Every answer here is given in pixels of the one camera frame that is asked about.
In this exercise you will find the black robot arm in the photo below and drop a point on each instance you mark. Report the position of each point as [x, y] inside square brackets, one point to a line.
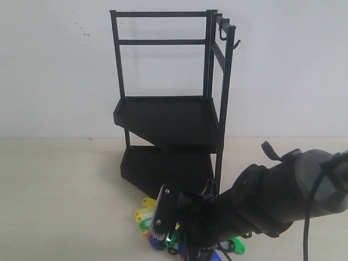
[262, 200]

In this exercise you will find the colourful key tag bunch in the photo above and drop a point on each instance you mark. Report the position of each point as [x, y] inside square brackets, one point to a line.
[172, 243]

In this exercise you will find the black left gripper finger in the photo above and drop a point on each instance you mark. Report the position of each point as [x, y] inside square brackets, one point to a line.
[165, 212]

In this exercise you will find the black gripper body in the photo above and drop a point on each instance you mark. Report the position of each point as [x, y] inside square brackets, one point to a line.
[197, 217]

